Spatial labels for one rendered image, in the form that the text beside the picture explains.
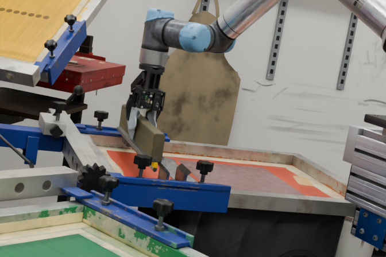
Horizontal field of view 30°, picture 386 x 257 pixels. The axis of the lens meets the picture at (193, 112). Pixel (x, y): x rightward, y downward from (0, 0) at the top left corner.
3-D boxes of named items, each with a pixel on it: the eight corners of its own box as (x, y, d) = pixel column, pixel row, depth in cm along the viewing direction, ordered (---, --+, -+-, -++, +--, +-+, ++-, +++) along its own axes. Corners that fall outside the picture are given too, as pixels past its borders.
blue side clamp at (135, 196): (220, 207, 185) (224, 180, 184) (226, 213, 180) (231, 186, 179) (105, 198, 175) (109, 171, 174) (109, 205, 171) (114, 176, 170)
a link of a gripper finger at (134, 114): (126, 140, 195) (135, 108, 194) (121, 136, 200) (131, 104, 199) (136, 143, 196) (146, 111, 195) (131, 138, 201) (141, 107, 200)
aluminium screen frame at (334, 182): (296, 163, 251) (298, 153, 251) (389, 219, 197) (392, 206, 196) (72, 141, 226) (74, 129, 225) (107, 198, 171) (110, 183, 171)
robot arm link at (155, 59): (138, 46, 198) (166, 50, 200) (135, 62, 199) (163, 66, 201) (144, 49, 191) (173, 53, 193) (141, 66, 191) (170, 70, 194)
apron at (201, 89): (222, 162, 430) (254, -14, 414) (227, 165, 423) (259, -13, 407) (136, 154, 413) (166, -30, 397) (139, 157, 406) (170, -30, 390)
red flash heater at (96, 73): (35, 69, 348) (38, 44, 346) (125, 86, 340) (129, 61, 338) (-29, 77, 289) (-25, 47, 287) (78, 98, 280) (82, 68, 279)
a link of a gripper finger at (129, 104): (122, 119, 198) (132, 89, 197) (121, 118, 199) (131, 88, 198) (138, 123, 199) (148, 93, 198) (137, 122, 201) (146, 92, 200)
